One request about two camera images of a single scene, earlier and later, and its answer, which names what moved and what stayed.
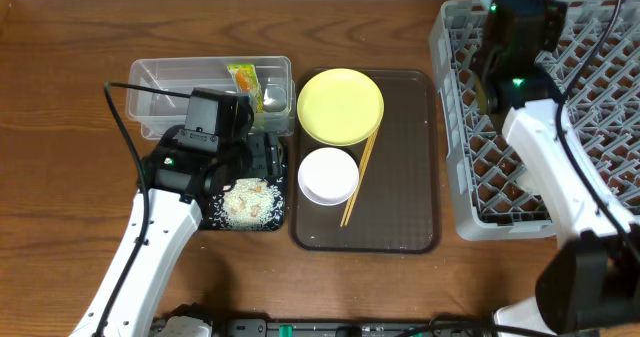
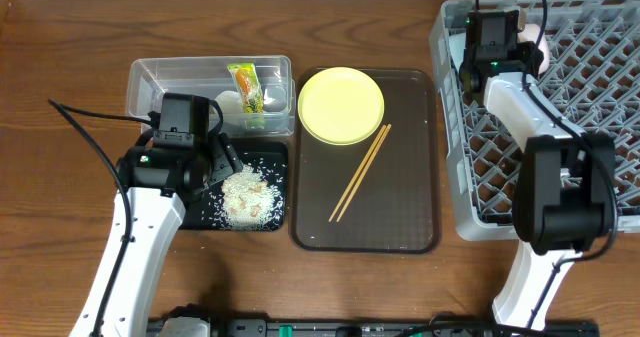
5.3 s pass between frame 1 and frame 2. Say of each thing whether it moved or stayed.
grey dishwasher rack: stayed
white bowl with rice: moved
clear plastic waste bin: stayed
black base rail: stayed
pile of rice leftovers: stayed
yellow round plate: stayed
